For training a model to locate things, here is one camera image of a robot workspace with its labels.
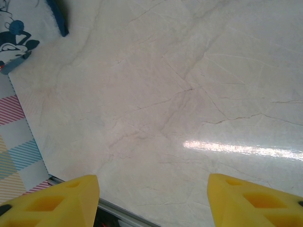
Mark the white cartoon print t-shirt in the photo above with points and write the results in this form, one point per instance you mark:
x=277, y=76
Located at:
x=14, y=19

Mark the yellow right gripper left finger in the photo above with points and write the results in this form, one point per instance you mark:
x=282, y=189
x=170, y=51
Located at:
x=59, y=205

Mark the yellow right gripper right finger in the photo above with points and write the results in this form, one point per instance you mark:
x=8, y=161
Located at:
x=248, y=205

